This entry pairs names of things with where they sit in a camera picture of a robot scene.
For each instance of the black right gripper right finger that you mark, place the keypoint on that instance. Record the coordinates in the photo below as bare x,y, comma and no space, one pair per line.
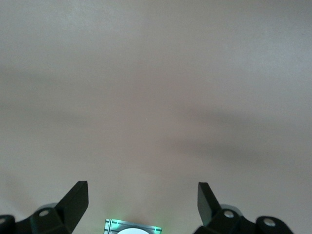
212,214

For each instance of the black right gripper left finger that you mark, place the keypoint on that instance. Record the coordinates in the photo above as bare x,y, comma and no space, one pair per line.
63,212

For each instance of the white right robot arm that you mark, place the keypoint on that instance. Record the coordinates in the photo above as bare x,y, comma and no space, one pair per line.
132,231

